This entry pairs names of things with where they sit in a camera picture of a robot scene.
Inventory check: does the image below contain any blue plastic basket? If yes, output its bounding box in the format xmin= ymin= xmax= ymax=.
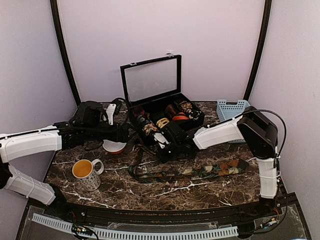
xmin=216 ymin=99 xmax=250 ymax=122

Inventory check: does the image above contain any camouflage patterned necktie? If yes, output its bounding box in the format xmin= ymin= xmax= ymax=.
xmin=127 ymin=149 xmax=250 ymax=184

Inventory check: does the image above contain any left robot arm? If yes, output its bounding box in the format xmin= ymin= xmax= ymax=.
xmin=0 ymin=97 xmax=130 ymax=206

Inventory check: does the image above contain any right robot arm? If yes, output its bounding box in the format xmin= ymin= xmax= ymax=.
xmin=153 ymin=106 xmax=284 ymax=199

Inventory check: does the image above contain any cream striped rolled tie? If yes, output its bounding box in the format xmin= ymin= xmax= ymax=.
xmin=156 ymin=117 xmax=170 ymax=129

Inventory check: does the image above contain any brown rolled tie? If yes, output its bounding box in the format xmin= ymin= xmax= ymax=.
xmin=164 ymin=104 xmax=179 ymax=119

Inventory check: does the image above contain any floral dark rolled tie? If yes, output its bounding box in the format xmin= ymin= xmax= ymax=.
xmin=142 ymin=123 xmax=159 ymax=136

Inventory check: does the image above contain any blue dotted rolled tie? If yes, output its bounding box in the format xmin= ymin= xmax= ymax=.
xmin=136 ymin=115 xmax=151 ymax=126

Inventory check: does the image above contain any orange black rolled tie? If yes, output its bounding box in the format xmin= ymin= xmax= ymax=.
xmin=172 ymin=112 xmax=189 ymax=122

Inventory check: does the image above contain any red dark rolled tie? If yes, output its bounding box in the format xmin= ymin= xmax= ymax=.
xmin=133 ymin=105 xmax=146 ymax=120

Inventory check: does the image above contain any tan patterned rolled tie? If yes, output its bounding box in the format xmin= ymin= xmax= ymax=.
xmin=177 ymin=100 xmax=193 ymax=114

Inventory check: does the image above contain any black tie storage box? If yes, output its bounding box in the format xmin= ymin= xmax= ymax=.
xmin=120 ymin=54 xmax=205 ymax=146

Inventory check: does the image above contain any black white rolled tie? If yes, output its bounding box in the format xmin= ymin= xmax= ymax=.
xmin=186 ymin=108 xmax=201 ymax=121

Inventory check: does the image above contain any white and orange bowl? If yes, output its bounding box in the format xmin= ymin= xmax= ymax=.
xmin=102 ymin=140 xmax=127 ymax=155

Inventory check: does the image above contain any patterned mug with orange liquid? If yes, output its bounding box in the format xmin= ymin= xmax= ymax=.
xmin=72 ymin=159 xmax=105 ymax=192

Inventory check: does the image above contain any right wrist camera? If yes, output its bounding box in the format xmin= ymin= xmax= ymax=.
xmin=153 ymin=132 xmax=169 ymax=150

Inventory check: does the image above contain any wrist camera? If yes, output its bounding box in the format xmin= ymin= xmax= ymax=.
xmin=105 ymin=103 xmax=121 ymax=126
xmin=153 ymin=132 xmax=169 ymax=150

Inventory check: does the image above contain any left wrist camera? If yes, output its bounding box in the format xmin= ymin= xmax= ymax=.
xmin=105 ymin=103 xmax=121 ymax=126

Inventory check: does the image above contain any white perforated cable duct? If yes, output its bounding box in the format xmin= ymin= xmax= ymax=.
xmin=31 ymin=212 xmax=239 ymax=240

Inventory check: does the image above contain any black front rail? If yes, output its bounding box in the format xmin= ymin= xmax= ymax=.
xmin=23 ymin=195 xmax=288 ymax=227

